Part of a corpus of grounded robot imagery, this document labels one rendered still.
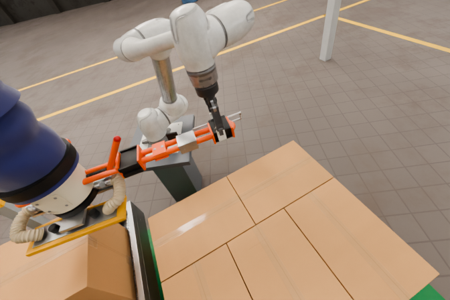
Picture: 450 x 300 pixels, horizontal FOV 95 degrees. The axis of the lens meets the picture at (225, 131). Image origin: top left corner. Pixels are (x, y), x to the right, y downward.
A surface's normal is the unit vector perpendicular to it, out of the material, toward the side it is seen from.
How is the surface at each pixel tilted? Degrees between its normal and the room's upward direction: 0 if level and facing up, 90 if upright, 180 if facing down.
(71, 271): 0
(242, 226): 0
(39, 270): 0
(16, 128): 78
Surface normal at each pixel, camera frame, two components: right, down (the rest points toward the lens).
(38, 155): 0.88, -0.17
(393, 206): -0.18, -0.69
